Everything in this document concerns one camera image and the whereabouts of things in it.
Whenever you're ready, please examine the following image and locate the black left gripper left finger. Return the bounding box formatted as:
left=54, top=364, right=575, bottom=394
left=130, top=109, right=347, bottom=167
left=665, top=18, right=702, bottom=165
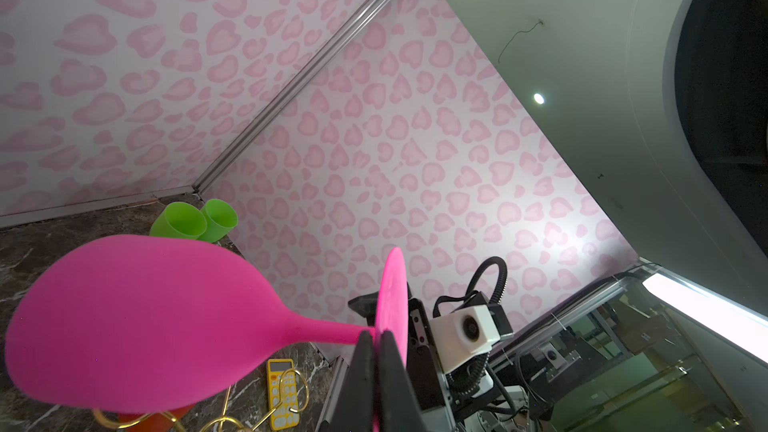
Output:
left=320, top=332, right=377, bottom=432

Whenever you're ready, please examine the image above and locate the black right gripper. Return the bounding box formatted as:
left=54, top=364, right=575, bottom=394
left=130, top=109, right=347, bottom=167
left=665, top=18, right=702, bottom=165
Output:
left=374, top=297, right=456, bottom=431

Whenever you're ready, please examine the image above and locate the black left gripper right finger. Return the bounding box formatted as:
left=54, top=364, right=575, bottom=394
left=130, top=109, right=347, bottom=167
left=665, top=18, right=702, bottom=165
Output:
left=376, top=331, right=427, bottom=432

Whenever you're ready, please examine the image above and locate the red wine glass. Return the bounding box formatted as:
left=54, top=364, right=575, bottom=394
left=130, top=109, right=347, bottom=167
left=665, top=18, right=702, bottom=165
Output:
left=128, top=404, right=195, bottom=432

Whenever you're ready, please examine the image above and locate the magenta wine glass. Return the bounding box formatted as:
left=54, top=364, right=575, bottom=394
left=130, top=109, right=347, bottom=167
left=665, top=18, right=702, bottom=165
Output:
left=4, top=235, right=408, bottom=414

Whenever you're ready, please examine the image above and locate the lime green wine glass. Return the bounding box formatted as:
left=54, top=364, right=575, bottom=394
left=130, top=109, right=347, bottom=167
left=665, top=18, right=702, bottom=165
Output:
left=198, top=199, right=239, bottom=243
left=149, top=202, right=207, bottom=240

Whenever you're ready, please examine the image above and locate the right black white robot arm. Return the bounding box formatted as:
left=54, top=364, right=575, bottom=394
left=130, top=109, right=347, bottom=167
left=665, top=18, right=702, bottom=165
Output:
left=324, top=287, right=528, bottom=431

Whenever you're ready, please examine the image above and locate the yellow calculator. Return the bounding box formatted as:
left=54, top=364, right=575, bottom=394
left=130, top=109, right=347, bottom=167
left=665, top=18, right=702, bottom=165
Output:
left=267, top=359, right=301, bottom=431

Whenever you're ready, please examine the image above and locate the white ceiling light strip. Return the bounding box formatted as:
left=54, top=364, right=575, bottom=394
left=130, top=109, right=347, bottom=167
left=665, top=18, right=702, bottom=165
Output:
left=643, top=273, right=767, bottom=363

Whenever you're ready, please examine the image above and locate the right black corrugated cable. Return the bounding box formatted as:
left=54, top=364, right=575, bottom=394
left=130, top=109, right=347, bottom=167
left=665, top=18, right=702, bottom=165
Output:
left=446, top=256, right=510, bottom=400

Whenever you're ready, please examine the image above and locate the gold wire wine glass rack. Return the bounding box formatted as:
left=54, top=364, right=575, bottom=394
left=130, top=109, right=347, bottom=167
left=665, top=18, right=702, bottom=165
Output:
left=91, top=368, right=311, bottom=431

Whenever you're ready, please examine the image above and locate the aluminium enclosure frame strut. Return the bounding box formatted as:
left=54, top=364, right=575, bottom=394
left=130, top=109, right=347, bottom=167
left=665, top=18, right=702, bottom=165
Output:
left=1, top=0, right=390, bottom=227

